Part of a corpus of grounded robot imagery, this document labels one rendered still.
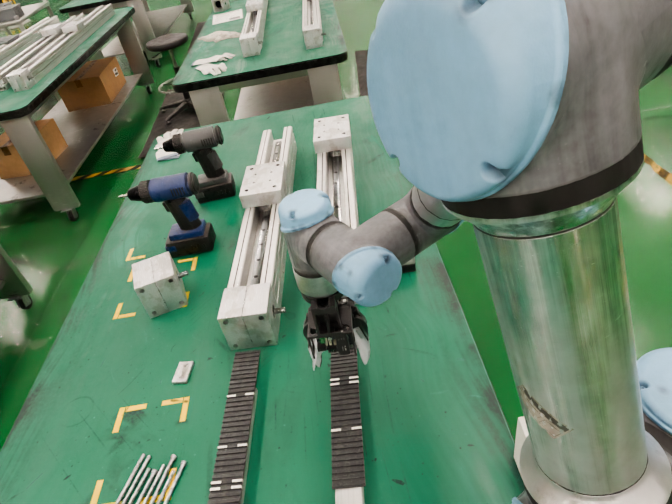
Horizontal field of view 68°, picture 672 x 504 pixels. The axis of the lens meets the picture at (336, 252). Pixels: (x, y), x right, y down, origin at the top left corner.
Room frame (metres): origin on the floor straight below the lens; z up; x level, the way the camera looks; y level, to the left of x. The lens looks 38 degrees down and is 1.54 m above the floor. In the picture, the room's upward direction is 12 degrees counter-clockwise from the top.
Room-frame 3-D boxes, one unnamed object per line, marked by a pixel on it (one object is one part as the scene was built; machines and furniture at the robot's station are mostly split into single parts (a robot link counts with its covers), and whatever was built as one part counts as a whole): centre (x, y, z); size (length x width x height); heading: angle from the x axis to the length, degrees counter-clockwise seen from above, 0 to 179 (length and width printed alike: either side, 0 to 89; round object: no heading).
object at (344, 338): (0.57, 0.03, 0.97); 0.09 x 0.08 x 0.12; 174
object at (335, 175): (1.18, -0.04, 0.82); 0.80 x 0.10 x 0.09; 174
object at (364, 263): (0.50, -0.03, 1.13); 0.11 x 0.11 x 0.08; 29
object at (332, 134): (1.43, -0.06, 0.87); 0.16 x 0.11 x 0.07; 174
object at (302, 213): (0.58, 0.03, 1.13); 0.09 x 0.08 x 0.11; 29
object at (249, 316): (0.76, 0.19, 0.83); 0.12 x 0.09 x 0.10; 84
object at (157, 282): (0.93, 0.41, 0.83); 0.11 x 0.10 x 0.10; 105
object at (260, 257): (1.20, 0.15, 0.82); 0.80 x 0.10 x 0.09; 174
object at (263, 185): (1.20, 0.15, 0.87); 0.16 x 0.11 x 0.07; 174
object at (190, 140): (1.39, 0.36, 0.89); 0.20 x 0.08 x 0.22; 92
